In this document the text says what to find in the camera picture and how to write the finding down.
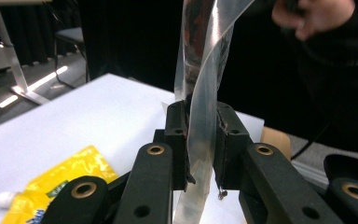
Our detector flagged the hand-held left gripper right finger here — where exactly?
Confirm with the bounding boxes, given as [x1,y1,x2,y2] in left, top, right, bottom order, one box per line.
[213,101,254,191]

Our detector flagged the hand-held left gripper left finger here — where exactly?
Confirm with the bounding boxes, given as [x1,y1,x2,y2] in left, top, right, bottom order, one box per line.
[153,99,197,192]

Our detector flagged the clear seaweed packet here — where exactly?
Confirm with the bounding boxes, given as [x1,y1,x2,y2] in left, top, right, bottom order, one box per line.
[171,0,257,224]

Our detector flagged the wooden table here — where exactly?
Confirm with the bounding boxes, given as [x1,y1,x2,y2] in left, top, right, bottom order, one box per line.
[260,125,293,162]

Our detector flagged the yellow packet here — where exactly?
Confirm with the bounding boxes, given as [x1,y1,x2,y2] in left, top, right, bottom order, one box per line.
[0,145,119,224]

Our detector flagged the grey seat chair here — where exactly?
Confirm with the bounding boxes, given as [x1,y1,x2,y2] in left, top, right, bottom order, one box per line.
[53,25,90,91]

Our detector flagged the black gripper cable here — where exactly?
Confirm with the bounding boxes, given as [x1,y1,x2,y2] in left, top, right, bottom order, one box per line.
[290,120,332,161]

